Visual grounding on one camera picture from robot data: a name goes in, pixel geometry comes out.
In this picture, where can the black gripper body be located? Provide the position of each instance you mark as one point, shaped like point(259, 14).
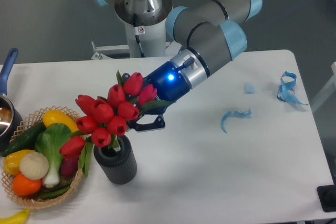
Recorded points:
point(169, 82)

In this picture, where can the red tulip bouquet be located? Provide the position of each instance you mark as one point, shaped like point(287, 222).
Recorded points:
point(106, 119)

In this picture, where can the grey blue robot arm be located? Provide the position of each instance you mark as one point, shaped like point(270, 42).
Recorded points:
point(210, 37)

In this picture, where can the dark grey ribbed vase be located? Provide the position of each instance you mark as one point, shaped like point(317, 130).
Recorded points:
point(119, 167)

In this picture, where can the small blue tape piece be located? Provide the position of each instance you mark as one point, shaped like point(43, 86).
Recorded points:
point(250, 88)

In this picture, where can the curved blue tape strip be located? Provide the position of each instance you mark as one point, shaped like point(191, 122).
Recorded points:
point(234, 114)

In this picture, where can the yellow squash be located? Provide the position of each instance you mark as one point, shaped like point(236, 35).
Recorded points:
point(55, 116)

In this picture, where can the purple sweet potato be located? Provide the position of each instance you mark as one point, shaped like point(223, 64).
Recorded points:
point(69, 166)

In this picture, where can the green bok choy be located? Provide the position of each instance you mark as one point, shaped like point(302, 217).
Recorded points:
point(49, 144)

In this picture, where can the woven wicker basket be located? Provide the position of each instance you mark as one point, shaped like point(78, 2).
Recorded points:
point(33, 201)

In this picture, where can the tangled blue tape strip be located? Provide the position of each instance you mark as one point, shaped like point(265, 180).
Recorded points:
point(286, 93)

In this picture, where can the green cucumber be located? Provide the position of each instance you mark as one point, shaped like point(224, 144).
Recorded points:
point(25, 140)

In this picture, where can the white garlic bulb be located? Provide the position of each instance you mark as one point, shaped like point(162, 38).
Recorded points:
point(34, 165)

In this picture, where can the green bean pods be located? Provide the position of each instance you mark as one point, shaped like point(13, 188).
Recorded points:
point(54, 192)

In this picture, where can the yellow bell pepper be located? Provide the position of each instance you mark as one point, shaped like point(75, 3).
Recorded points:
point(12, 161)

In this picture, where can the orange fruit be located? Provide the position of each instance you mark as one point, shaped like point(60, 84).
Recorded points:
point(22, 186)

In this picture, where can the yellow banana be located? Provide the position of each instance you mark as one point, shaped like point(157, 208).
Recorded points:
point(18, 218)

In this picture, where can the black device at edge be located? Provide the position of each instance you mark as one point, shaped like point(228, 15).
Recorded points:
point(326, 195)

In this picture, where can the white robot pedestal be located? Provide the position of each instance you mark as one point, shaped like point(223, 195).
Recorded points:
point(144, 22)

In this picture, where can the blue handled saucepan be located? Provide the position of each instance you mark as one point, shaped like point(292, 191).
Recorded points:
point(10, 118)

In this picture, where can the white frame at right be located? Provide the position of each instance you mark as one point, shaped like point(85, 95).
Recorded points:
point(325, 92)

